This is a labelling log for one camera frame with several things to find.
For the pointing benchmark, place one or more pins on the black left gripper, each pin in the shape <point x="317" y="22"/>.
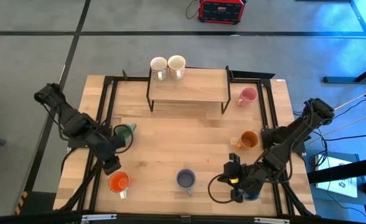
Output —
<point x="106" y="147"/>

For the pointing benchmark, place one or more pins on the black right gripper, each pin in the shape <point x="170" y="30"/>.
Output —
<point x="248" y="180"/>

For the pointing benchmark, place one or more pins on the orange-lined white mug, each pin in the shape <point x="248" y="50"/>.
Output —
<point x="118" y="182"/>

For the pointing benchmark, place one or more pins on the blue mug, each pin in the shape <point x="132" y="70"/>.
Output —
<point x="252" y="197"/>

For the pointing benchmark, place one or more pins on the green faceted mug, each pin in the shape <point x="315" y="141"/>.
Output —
<point x="127" y="130"/>

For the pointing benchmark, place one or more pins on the orange faceted mug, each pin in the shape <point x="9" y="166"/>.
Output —
<point x="248" y="140"/>

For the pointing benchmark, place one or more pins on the grey faceted mug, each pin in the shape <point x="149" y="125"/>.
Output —
<point x="186" y="180"/>

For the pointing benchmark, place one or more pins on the pink faceted mug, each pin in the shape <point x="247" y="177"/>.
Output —
<point x="248" y="95"/>

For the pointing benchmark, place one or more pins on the dotted white mug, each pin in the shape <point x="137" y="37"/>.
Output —
<point x="158" y="63"/>

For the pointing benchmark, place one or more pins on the pink-patterned white mug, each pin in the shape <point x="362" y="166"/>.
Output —
<point x="176" y="62"/>

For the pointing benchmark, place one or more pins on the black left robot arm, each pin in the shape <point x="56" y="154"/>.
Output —
<point x="74" y="123"/>

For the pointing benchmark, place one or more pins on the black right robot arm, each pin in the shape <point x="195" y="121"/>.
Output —
<point x="292" y="133"/>

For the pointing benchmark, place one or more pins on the yellow black hazard tape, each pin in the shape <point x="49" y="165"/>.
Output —
<point x="21" y="202"/>

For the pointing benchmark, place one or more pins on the wooden shelf riser black legs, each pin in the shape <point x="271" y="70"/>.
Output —
<point x="195" y="87"/>

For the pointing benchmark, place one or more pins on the black flat panel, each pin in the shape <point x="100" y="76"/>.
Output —
<point x="251" y="75"/>

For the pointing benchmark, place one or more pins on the white printed sheet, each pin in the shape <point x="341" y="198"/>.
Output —
<point x="341" y="186"/>

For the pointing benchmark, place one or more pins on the black floor beam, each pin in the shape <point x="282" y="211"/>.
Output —
<point x="351" y="169"/>

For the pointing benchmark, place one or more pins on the red and black toolbox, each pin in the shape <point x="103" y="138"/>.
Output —
<point x="222" y="12"/>

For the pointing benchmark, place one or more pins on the silver metal bracket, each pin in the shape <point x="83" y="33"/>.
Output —
<point x="99" y="216"/>
<point x="271" y="221"/>

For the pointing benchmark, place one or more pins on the black camera rail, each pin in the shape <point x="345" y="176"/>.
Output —
<point x="46" y="219"/>

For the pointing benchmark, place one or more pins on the black aluminium table frame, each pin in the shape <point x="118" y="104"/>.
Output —
<point x="130" y="78"/>

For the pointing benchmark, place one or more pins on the black neighbouring table frame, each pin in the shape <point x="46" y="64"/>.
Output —
<point x="341" y="80"/>

